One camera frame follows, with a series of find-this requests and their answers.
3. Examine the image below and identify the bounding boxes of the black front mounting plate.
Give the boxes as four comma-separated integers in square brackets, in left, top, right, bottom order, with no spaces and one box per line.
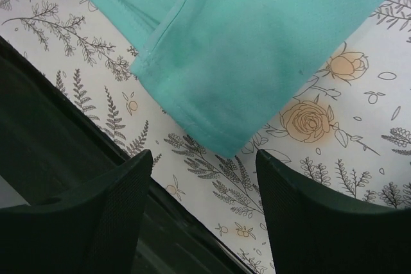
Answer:
[0,36,254,274]

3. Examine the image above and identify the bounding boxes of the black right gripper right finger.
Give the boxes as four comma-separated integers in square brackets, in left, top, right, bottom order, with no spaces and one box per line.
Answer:
[256,150,410,273]

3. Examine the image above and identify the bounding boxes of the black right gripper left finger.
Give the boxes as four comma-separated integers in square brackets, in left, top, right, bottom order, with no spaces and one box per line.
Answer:
[1,150,153,273]

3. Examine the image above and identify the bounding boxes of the floral table cloth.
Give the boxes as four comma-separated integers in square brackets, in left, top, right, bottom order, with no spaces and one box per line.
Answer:
[1,0,410,273]

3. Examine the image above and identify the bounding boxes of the teal t shirt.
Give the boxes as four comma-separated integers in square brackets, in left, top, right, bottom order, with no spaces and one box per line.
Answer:
[90,0,383,158]

